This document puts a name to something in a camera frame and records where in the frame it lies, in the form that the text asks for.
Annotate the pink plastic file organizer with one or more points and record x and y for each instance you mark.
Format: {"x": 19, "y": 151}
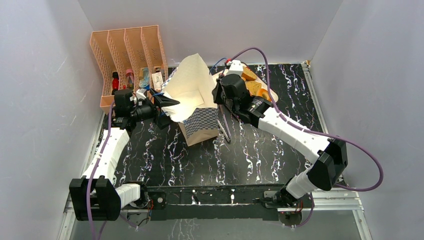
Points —
{"x": 125, "y": 56}

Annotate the pink capped bottle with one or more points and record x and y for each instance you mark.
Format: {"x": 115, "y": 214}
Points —
{"x": 129, "y": 74}

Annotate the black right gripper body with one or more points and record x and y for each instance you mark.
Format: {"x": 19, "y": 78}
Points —
{"x": 217, "y": 94}

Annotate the fake bread slice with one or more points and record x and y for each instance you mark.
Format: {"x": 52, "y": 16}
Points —
{"x": 253, "y": 87}
{"x": 248, "y": 74}

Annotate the white printed card box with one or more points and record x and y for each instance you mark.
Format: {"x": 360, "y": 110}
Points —
{"x": 157, "y": 81}

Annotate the blue item in organizer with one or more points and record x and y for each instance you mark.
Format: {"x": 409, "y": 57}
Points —
{"x": 144, "y": 78}

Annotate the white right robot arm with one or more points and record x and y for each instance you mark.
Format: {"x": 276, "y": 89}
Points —
{"x": 328, "y": 156}

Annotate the blue checkered paper bag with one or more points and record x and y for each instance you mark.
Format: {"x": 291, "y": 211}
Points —
{"x": 191, "y": 84}

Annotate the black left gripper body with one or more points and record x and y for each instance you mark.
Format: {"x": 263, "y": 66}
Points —
{"x": 144, "y": 112}

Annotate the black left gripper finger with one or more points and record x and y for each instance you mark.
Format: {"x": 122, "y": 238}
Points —
{"x": 162, "y": 121}
{"x": 160, "y": 100}

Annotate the strawberry pattern white tray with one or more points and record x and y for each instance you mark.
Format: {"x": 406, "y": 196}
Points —
{"x": 251, "y": 92}

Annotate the red black toy figure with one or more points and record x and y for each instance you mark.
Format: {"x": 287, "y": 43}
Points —
{"x": 115, "y": 82}

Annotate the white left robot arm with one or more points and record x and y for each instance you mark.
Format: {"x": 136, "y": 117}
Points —
{"x": 94, "y": 196}

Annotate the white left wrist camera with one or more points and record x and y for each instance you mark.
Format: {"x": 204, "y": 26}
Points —
{"x": 139, "y": 95}

